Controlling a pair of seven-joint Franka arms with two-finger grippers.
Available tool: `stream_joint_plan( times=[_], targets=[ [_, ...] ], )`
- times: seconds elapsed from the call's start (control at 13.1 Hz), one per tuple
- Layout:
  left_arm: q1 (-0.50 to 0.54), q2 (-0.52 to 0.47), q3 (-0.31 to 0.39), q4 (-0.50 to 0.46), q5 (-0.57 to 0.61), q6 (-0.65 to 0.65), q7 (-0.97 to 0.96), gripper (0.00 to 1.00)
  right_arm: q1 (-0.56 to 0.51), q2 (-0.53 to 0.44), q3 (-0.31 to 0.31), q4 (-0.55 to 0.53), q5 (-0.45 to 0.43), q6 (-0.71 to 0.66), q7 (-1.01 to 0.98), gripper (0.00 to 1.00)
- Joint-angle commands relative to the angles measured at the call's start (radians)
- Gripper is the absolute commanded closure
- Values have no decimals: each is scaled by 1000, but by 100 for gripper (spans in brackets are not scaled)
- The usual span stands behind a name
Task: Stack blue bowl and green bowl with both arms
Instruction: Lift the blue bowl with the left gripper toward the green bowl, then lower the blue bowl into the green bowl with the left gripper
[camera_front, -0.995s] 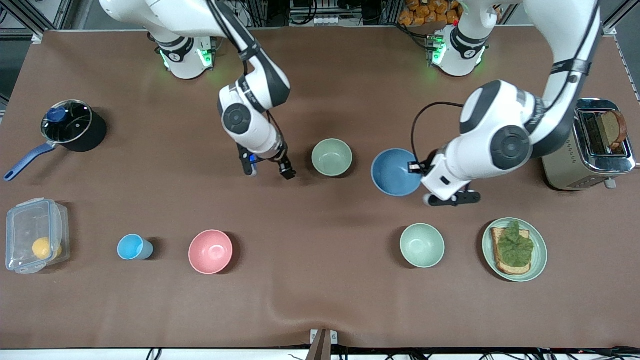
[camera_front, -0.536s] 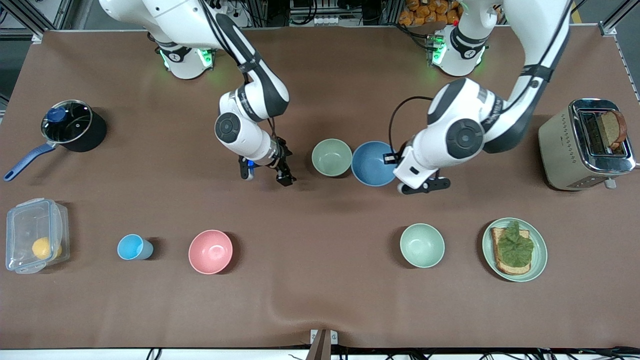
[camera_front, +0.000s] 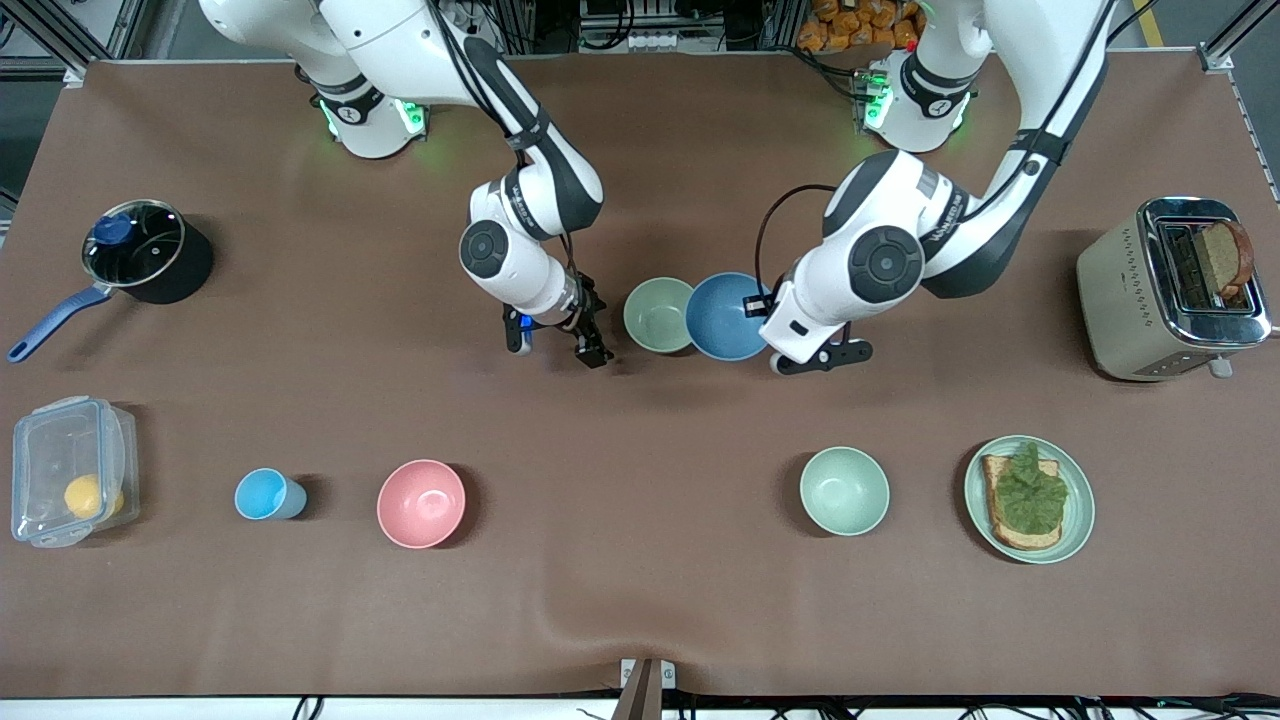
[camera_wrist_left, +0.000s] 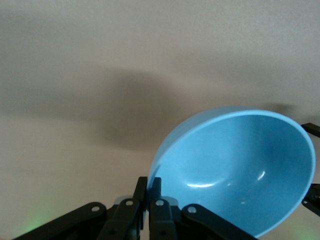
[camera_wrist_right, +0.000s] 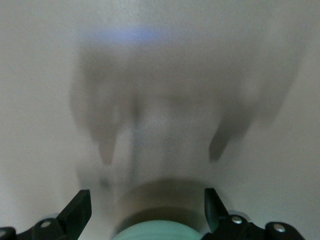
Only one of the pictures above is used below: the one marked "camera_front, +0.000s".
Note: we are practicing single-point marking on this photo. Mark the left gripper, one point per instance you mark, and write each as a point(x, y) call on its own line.
point(759, 304)

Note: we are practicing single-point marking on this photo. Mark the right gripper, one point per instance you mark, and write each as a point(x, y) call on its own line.
point(587, 312)

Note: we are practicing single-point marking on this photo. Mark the blue bowl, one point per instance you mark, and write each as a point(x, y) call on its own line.
point(722, 318)

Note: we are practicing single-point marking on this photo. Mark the green bowl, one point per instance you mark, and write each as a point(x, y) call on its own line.
point(655, 315)
point(844, 491)

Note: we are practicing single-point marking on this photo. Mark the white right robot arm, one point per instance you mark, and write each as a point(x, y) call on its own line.
point(400, 50)

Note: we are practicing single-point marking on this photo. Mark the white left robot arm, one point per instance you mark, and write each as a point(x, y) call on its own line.
point(890, 260)

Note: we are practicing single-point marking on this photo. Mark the pink bowl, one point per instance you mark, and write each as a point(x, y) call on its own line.
point(421, 504)

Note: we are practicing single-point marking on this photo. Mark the brown table cloth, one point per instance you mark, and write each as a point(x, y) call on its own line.
point(640, 500)

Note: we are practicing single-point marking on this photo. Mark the small white power strip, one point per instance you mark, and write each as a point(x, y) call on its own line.
point(655, 40)

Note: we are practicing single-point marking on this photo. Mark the bag of orange buns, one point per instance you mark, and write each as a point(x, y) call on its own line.
point(850, 25)

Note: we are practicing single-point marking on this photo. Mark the white power strip with plugs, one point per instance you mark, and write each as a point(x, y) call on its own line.
point(475, 42)

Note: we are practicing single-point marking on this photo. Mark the green lettuce leaf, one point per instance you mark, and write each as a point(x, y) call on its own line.
point(1035, 495)

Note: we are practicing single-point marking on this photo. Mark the toast slice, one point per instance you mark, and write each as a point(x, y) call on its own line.
point(1010, 540)

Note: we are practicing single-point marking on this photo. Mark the beige metal toaster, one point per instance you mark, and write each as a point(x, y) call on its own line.
point(1120, 310)

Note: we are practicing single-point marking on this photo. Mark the light blue cup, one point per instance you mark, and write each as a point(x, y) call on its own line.
point(262, 495)

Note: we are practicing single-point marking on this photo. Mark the green plate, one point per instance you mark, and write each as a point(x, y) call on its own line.
point(1080, 510)

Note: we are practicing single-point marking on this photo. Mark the glass lid blue knob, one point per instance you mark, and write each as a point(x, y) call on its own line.
point(135, 245)

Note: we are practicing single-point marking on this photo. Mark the brown bread slice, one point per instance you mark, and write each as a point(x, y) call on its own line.
point(1222, 255)

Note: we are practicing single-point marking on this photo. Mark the yellow lemon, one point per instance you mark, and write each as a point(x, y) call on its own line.
point(85, 496)

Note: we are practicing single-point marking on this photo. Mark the clear plastic lidded container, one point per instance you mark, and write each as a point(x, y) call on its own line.
point(50, 450)

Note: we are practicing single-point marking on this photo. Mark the metal table edge bracket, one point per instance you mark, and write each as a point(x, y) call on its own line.
point(648, 690)

